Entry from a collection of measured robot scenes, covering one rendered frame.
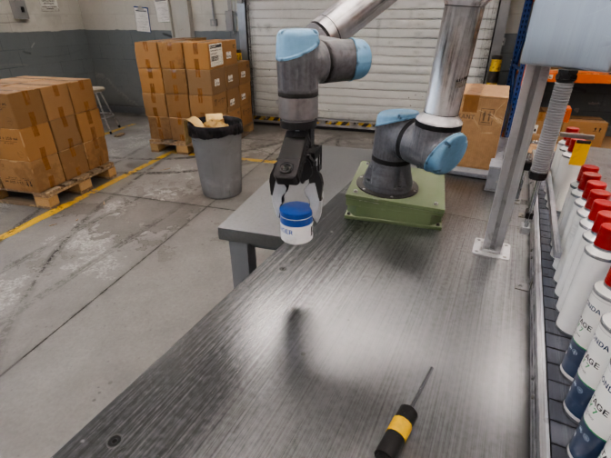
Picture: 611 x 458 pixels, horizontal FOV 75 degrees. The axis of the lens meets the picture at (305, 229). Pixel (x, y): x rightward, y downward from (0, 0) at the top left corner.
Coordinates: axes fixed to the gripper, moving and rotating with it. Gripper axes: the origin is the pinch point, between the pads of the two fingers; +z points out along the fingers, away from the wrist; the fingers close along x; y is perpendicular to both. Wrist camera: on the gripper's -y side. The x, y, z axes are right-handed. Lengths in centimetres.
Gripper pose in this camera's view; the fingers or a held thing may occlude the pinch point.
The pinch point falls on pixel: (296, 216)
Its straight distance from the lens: 83.9
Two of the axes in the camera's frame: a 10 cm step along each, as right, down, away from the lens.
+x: -9.6, -1.3, 2.5
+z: 0.0, 8.8, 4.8
